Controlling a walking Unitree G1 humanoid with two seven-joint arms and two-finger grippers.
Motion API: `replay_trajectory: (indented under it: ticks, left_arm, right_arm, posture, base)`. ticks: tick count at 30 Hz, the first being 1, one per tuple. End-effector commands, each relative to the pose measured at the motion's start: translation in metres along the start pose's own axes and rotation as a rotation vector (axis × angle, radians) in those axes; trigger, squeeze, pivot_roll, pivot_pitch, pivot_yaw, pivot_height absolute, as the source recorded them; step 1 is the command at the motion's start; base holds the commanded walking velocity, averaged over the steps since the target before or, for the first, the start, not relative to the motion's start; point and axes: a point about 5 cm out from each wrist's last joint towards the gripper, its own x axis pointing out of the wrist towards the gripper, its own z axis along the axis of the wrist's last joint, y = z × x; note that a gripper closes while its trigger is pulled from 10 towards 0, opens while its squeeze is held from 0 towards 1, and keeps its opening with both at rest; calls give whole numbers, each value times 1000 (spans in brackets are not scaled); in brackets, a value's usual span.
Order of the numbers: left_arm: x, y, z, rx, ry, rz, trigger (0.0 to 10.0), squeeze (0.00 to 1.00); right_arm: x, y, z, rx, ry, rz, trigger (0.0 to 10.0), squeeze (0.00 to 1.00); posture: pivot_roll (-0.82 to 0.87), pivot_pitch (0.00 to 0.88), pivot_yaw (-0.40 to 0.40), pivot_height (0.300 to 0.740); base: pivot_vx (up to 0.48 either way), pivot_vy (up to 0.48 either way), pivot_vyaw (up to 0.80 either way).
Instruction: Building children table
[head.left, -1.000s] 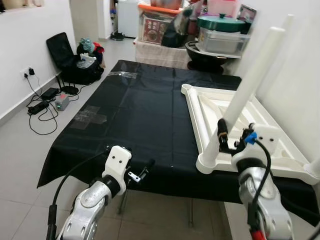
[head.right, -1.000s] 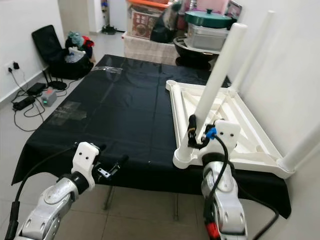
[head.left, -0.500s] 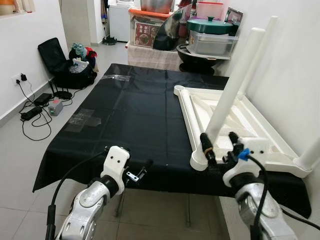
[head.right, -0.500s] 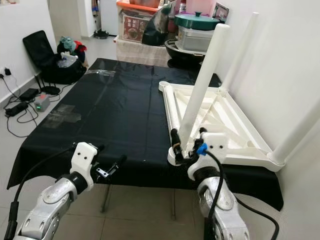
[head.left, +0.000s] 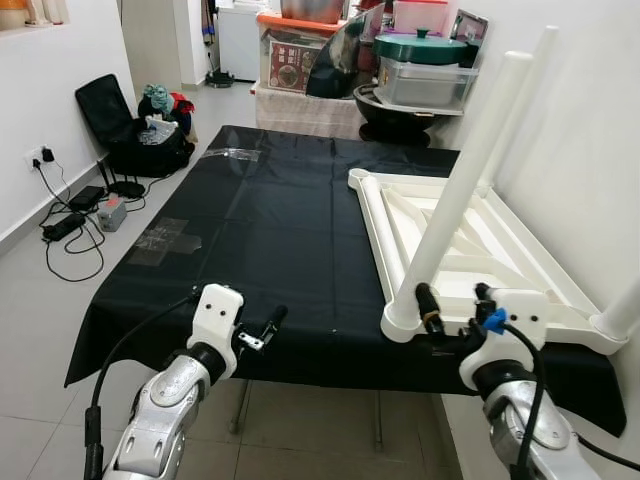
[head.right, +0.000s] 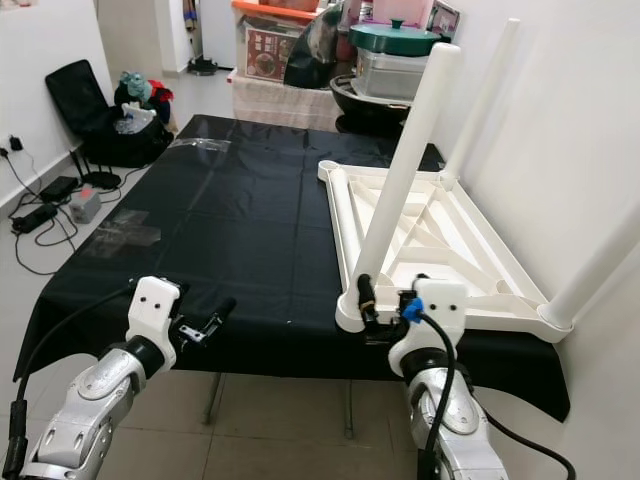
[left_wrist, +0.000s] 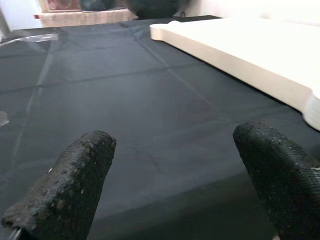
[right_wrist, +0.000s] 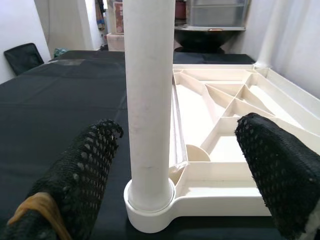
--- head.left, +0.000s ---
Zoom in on white plastic table top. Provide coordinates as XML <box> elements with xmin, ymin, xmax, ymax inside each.
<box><xmin>348</xmin><ymin>168</ymin><xmax>631</xmax><ymax>356</ymax></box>

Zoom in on black floor cloth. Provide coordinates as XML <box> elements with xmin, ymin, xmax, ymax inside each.
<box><xmin>65</xmin><ymin>125</ymin><xmax>629</xmax><ymax>436</ymax></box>

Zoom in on clear tape cross patch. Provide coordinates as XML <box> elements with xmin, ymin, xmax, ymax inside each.
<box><xmin>127</xmin><ymin>220</ymin><xmax>204</xmax><ymax>266</ymax></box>

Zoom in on clear tape strip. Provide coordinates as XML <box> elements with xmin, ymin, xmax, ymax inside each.
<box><xmin>205</xmin><ymin>148</ymin><xmax>263</xmax><ymax>163</ymax></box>

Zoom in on grey power box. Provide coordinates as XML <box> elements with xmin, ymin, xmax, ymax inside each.
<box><xmin>95</xmin><ymin>197</ymin><xmax>129</xmax><ymax>233</ymax></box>

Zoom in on black wok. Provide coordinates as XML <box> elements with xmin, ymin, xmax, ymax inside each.
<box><xmin>355</xmin><ymin>85</ymin><xmax>461</xmax><ymax>146</ymax></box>

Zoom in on black round stand base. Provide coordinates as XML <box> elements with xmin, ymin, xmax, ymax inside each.
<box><xmin>108</xmin><ymin>182</ymin><xmax>146</xmax><ymax>199</ymax></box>

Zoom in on beige cloth-covered stand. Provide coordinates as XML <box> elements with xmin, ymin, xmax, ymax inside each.
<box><xmin>255</xmin><ymin>88</ymin><xmax>366</xmax><ymax>139</ymax></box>

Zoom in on black power adapter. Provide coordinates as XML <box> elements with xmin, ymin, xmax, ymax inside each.
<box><xmin>68</xmin><ymin>185</ymin><xmax>106</xmax><ymax>211</ymax></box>
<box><xmin>42</xmin><ymin>212</ymin><xmax>86</xmax><ymax>241</ymax></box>

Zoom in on white plastic packet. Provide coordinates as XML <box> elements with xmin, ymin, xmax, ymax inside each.
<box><xmin>138</xmin><ymin>115</ymin><xmax>181</xmax><ymax>146</ymax></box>

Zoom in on black glossy bag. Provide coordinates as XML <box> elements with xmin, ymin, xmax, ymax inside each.
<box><xmin>308</xmin><ymin>12</ymin><xmax>386</xmax><ymax>99</ymax></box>

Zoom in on orange-lidded storage box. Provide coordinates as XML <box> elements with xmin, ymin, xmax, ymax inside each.
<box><xmin>258</xmin><ymin>12</ymin><xmax>346</xmax><ymax>96</ymax></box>

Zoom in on teal plush toy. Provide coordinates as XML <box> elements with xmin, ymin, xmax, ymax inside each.
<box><xmin>142</xmin><ymin>85</ymin><xmax>171</xmax><ymax>113</ymax></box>

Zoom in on green pot with lid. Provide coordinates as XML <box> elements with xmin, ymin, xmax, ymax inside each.
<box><xmin>375</xmin><ymin>28</ymin><xmax>471</xmax><ymax>66</ymax></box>

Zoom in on printed cardboard box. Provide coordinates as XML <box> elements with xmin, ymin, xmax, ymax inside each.
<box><xmin>452</xmin><ymin>10</ymin><xmax>489</xmax><ymax>61</ymax></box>

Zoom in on black open bag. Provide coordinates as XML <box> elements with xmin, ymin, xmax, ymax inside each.
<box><xmin>75</xmin><ymin>73</ymin><xmax>196</xmax><ymax>179</ymax></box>

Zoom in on white appliance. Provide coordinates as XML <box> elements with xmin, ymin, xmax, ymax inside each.
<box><xmin>215</xmin><ymin>5</ymin><xmax>263</xmax><ymax>81</ymax></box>

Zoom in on pink plastic container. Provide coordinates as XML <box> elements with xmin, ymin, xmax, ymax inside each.
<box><xmin>393</xmin><ymin>0</ymin><xmax>451</xmax><ymax>36</ymax></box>

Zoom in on metal pot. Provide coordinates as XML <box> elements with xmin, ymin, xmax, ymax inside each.
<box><xmin>280</xmin><ymin>0</ymin><xmax>346</xmax><ymax>23</ymax></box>

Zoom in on white cup stack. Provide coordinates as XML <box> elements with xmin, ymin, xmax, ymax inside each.
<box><xmin>25</xmin><ymin>0</ymin><xmax>66</xmax><ymax>26</ymax></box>

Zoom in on beige tub orange lid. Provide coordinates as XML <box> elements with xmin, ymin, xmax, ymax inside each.
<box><xmin>0</xmin><ymin>5</ymin><xmax>31</xmax><ymax>29</ymax></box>

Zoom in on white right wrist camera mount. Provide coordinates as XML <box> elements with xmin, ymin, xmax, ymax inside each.
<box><xmin>460</xmin><ymin>290</ymin><xmax>551</xmax><ymax>391</ymax></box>

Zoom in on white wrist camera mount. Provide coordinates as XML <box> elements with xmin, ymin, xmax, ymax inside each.
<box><xmin>188</xmin><ymin>283</ymin><xmax>246</xmax><ymax>376</ymax></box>
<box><xmin>460</xmin><ymin>290</ymin><xmax>551</xmax><ymax>391</ymax></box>

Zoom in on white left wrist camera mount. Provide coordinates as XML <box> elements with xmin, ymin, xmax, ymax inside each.
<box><xmin>188</xmin><ymin>283</ymin><xmax>246</xmax><ymax>376</ymax></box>

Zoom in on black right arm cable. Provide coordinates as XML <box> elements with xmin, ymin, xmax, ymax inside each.
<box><xmin>490</xmin><ymin>315</ymin><xmax>640</xmax><ymax>480</ymax></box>

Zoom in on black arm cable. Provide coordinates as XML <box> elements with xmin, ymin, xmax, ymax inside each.
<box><xmin>85</xmin><ymin>290</ymin><xmax>201</xmax><ymax>480</ymax></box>
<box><xmin>490</xmin><ymin>315</ymin><xmax>640</xmax><ymax>480</ymax></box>

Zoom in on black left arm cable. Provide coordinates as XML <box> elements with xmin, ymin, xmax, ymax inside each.
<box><xmin>85</xmin><ymin>290</ymin><xmax>201</xmax><ymax>480</ymax></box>

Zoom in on black looped floor cable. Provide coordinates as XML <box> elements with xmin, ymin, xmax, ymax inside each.
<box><xmin>40</xmin><ymin>160</ymin><xmax>106</xmax><ymax>283</ymax></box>

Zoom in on wall socket with plug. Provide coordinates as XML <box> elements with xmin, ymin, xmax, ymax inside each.
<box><xmin>25</xmin><ymin>145</ymin><xmax>56</xmax><ymax>169</ymax></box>

